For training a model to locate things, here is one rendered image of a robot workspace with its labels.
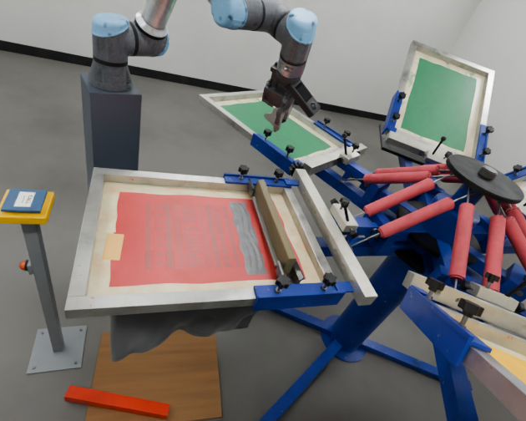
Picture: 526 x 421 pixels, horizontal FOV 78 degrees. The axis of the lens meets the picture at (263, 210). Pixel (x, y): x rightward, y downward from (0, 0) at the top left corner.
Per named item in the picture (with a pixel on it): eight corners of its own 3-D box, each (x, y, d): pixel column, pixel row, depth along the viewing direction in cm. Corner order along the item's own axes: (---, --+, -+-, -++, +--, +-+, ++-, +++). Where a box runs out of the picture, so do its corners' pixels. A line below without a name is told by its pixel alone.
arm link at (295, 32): (303, 1, 79) (327, 20, 77) (292, 43, 89) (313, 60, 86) (280, 9, 76) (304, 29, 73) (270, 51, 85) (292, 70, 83)
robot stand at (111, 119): (93, 268, 197) (79, 71, 123) (124, 261, 207) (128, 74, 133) (99, 291, 187) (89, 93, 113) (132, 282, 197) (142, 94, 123)
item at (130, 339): (116, 363, 113) (116, 293, 87) (117, 352, 116) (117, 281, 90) (240, 348, 130) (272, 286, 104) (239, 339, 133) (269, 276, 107)
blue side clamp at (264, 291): (252, 311, 96) (258, 297, 92) (248, 296, 100) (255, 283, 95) (336, 305, 107) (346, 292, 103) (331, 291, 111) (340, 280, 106)
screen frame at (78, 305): (65, 319, 78) (63, 310, 76) (93, 174, 119) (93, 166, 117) (338, 300, 107) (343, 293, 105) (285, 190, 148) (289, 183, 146)
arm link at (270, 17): (245, -17, 78) (275, 8, 75) (274, -10, 85) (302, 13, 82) (234, 17, 83) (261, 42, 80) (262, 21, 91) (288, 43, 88)
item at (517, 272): (409, 324, 111) (430, 305, 104) (323, 184, 166) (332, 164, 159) (550, 308, 141) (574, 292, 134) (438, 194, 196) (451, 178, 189)
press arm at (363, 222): (332, 235, 126) (337, 225, 123) (326, 224, 131) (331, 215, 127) (368, 235, 133) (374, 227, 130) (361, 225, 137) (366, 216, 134)
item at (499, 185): (329, 373, 189) (495, 199, 107) (305, 312, 217) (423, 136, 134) (382, 364, 204) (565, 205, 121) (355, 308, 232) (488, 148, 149)
